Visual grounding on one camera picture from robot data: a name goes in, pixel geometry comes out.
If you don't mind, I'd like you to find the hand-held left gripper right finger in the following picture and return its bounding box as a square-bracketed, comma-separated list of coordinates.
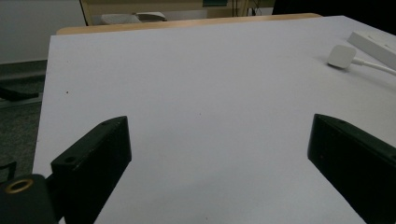
[307, 113, 396, 224]

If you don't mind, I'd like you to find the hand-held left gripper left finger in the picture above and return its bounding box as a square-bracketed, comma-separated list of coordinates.
[50, 116, 133, 224]

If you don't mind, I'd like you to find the white power plug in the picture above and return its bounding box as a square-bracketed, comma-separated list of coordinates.
[327, 44, 358, 70]

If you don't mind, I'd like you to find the white power strip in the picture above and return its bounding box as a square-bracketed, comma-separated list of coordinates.
[346, 30, 396, 71]

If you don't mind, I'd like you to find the white sheet table cover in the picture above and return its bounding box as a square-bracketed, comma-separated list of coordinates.
[32, 15, 396, 224]

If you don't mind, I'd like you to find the grey chair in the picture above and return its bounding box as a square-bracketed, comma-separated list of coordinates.
[100, 11, 168, 26]

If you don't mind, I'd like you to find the wooden table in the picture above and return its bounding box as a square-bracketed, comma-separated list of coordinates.
[55, 12, 322, 35]

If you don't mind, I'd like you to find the white cable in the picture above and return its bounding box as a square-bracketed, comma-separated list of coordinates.
[351, 57, 396, 77]

